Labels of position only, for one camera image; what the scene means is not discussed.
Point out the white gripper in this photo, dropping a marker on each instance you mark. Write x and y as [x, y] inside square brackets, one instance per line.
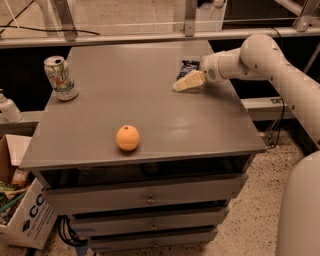
[210, 68]

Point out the dark blue rxbar wrapper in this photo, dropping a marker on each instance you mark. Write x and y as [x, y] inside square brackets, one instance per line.
[187, 67]

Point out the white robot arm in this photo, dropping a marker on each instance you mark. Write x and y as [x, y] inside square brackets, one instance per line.
[260, 57]

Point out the white green 7up can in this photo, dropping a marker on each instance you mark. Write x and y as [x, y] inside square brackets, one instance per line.
[58, 73]

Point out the grey drawer cabinet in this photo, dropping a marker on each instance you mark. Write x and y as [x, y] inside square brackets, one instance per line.
[174, 188]

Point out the orange fruit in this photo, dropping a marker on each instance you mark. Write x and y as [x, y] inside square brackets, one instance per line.
[128, 138]

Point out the white plastic bottle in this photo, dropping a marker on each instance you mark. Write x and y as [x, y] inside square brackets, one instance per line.
[9, 109]

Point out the white cardboard box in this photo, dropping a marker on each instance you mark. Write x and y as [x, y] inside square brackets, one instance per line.
[33, 217]

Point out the metal frame rail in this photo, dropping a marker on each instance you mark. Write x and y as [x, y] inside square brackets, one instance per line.
[154, 38]

